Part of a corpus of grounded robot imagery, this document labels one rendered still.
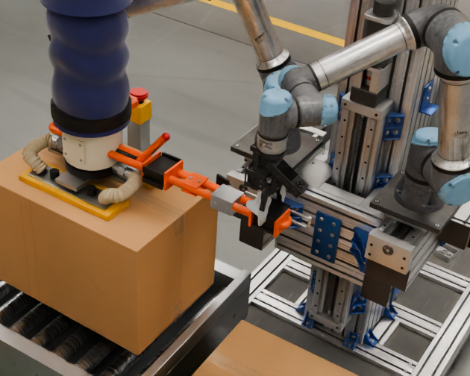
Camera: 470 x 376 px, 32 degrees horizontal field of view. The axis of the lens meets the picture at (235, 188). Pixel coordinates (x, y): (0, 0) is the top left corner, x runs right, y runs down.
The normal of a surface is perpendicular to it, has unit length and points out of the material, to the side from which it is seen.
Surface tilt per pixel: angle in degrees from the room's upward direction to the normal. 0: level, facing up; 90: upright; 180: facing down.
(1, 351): 90
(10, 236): 90
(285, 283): 0
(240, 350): 0
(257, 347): 0
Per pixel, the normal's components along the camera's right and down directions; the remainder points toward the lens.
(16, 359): -0.53, 0.47
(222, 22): 0.06, -0.81
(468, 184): 0.28, 0.67
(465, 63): 0.25, 0.46
